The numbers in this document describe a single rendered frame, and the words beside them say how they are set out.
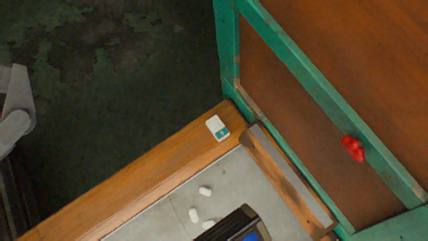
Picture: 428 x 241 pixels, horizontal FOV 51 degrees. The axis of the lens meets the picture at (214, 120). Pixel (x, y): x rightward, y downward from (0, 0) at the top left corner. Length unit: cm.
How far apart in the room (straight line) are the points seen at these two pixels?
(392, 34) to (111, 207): 84
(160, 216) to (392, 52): 78
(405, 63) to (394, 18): 5
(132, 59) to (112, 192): 110
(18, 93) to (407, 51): 65
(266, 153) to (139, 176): 33
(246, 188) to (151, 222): 25
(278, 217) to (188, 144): 29
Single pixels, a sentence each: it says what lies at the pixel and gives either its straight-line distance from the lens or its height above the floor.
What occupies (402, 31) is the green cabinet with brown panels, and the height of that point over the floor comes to 147.
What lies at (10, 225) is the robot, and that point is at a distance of 171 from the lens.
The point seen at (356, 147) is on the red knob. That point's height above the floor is 126.
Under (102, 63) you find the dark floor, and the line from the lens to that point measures 218.
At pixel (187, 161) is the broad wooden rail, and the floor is 76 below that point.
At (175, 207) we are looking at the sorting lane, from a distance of 114.
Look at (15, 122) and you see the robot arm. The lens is 86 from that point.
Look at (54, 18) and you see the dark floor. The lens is 239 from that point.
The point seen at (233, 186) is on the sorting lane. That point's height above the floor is 74.
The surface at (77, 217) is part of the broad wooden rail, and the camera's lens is 117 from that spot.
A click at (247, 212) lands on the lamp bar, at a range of 77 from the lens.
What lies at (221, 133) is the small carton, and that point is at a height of 79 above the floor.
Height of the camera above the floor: 185
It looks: 70 degrees down
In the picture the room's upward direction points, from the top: 10 degrees counter-clockwise
